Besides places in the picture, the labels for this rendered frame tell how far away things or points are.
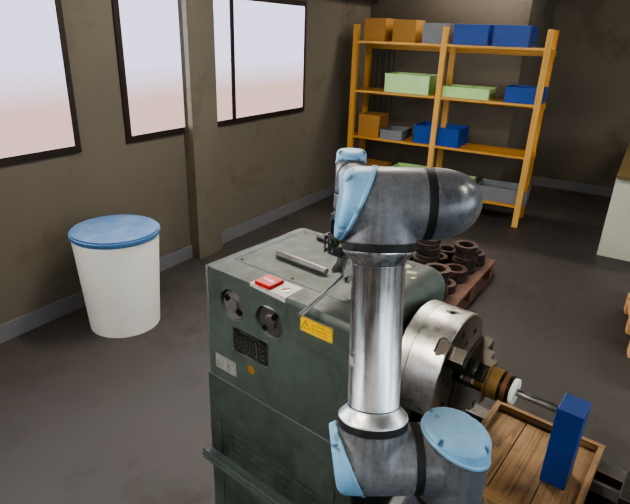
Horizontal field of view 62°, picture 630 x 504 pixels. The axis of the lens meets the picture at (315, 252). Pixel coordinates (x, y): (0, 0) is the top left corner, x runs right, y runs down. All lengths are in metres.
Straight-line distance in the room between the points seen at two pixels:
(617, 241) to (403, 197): 5.06
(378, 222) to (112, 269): 2.84
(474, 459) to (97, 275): 2.95
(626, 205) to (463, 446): 4.91
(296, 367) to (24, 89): 2.71
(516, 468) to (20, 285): 3.22
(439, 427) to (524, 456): 0.72
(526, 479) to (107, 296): 2.76
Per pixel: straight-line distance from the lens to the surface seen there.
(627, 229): 5.75
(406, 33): 6.32
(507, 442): 1.64
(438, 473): 0.92
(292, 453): 1.71
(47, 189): 3.88
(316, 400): 1.51
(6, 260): 3.84
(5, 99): 3.67
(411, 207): 0.80
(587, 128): 8.05
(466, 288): 4.20
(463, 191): 0.83
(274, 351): 1.54
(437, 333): 1.40
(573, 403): 1.46
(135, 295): 3.62
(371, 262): 0.81
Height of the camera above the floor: 1.92
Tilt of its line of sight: 23 degrees down
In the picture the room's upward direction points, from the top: 2 degrees clockwise
